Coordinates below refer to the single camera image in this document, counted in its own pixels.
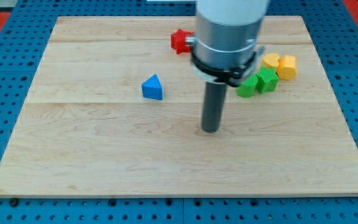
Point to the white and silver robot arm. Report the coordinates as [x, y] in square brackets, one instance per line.
[223, 45]

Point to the blue triangle block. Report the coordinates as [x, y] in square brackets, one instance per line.
[152, 88]

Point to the green circle block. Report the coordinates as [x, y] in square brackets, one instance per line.
[248, 87]

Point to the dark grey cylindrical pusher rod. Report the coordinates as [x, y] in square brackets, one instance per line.
[214, 97]

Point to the light wooden board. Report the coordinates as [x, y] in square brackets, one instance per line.
[86, 131]

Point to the red star block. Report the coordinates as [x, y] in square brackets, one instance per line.
[178, 41]

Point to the green star block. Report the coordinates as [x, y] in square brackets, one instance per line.
[267, 80]

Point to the yellow heart block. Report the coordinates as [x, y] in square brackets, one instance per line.
[271, 60]

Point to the yellow hexagon block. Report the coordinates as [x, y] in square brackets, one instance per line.
[287, 67]

